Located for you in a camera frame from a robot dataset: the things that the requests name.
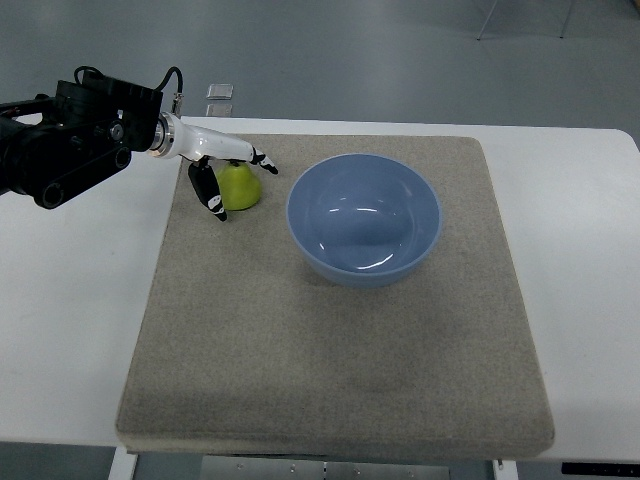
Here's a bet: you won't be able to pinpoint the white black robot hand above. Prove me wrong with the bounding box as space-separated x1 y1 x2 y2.
147 112 278 222

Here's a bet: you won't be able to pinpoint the green pear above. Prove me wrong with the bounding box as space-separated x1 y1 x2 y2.
215 163 262 211

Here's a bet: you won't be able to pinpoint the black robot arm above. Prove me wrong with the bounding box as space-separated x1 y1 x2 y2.
1 66 184 209

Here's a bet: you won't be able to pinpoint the blue bowl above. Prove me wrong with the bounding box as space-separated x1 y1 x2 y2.
286 153 443 288

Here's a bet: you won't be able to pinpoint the lower floor outlet plate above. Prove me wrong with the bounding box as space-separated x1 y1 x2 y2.
205 103 233 117

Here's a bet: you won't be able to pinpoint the floor outlet plate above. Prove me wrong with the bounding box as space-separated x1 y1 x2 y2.
205 103 233 117
206 84 234 100

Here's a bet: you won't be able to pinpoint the upper floor outlet plate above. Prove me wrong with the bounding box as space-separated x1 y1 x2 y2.
206 84 234 100

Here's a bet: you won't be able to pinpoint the beige felt mat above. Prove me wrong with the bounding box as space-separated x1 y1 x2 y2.
115 135 555 462

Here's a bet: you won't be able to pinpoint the metal chair legs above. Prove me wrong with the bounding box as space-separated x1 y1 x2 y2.
475 0 577 41

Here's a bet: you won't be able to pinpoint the black control panel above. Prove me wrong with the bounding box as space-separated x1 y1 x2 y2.
561 462 640 478

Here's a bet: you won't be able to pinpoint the white table leg frame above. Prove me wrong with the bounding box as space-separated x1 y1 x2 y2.
108 447 519 480

